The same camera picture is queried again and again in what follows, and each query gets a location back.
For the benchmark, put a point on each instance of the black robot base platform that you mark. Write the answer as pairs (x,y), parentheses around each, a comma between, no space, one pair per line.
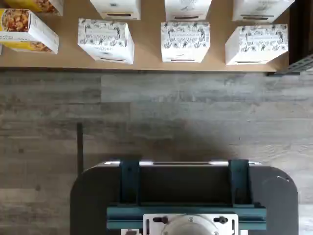
(93,195)

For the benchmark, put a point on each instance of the brown shelf board with boxes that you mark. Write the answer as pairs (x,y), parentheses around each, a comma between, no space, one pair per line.
(146,67)

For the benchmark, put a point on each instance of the white floral print box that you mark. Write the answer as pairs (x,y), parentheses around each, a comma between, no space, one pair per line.
(261,8)
(115,7)
(256,41)
(185,36)
(105,34)
(188,8)

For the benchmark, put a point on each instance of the yellow banana nut granola box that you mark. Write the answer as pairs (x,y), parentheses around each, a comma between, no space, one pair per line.
(36,5)
(24,27)

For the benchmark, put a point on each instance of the black metal rod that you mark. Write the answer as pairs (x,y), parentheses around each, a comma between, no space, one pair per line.
(80,147)

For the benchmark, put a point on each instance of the white mounting plate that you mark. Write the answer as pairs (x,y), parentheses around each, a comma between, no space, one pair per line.
(156,230)

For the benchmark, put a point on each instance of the teal metal mounting frame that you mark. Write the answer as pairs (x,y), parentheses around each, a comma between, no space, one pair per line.
(129,181)

